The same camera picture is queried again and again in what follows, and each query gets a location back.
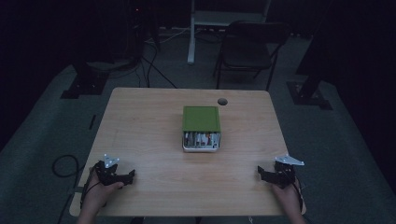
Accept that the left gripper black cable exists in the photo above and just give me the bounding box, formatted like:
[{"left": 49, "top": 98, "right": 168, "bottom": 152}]
[{"left": 79, "top": 169, "right": 104, "bottom": 210}]

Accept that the white floor cable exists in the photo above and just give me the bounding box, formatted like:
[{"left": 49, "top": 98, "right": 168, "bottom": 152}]
[{"left": 144, "top": 27, "right": 191, "bottom": 45}]

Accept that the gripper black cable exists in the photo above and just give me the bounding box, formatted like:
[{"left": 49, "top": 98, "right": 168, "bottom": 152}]
[
  {"left": 79, "top": 169, "right": 104, "bottom": 210},
  {"left": 291, "top": 176, "right": 305, "bottom": 214}
]

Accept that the black stand base plate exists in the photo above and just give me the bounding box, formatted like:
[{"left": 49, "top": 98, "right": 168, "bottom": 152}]
[
  {"left": 60, "top": 62, "right": 110, "bottom": 100},
  {"left": 286, "top": 80, "right": 333, "bottom": 111}
]

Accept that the black folding chair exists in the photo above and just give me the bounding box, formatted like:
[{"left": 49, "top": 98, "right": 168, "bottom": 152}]
[{"left": 212, "top": 20, "right": 292, "bottom": 91}]

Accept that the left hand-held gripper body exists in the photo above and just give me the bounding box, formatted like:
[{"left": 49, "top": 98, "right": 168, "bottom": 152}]
[{"left": 94, "top": 153, "right": 126, "bottom": 187}]

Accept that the black looped floor cable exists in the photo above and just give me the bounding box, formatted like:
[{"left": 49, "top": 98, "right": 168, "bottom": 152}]
[{"left": 51, "top": 154, "right": 86, "bottom": 179}]

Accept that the black floor cable bundle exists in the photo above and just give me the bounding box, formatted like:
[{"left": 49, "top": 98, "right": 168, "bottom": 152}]
[{"left": 135, "top": 39, "right": 179, "bottom": 90}]

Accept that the green storage box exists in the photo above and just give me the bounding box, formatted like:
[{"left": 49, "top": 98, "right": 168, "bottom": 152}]
[{"left": 181, "top": 105, "right": 222, "bottom": 133}]

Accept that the white metal desk frame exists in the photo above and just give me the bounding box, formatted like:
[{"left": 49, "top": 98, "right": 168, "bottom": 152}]
[{"left": 187, "top": 0, "right": 273, "bottom": 65}]

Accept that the person's right hand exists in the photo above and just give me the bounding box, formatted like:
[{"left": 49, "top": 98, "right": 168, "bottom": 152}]
[{"left": 272, "top": 177, "right": 304, "bottom": 217}]

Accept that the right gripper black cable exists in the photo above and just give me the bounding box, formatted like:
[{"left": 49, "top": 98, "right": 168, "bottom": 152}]
[{"left": 291, "top": 176, "right": 305, "bottom": 214}]

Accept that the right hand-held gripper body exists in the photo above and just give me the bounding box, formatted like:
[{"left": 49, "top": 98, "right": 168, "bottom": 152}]
[{"left": 272, "top": 154, "right": 305, "bottom": 189}]

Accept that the person's left hand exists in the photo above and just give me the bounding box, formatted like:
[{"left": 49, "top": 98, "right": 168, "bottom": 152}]
[{"left": 80, "top": 167, "right": 125, "bottom": 217}]

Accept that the white drawer with small parts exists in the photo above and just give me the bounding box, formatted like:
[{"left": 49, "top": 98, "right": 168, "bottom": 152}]
[{"left": 181, "top": 130, "right": 222, "bottom": 153}]

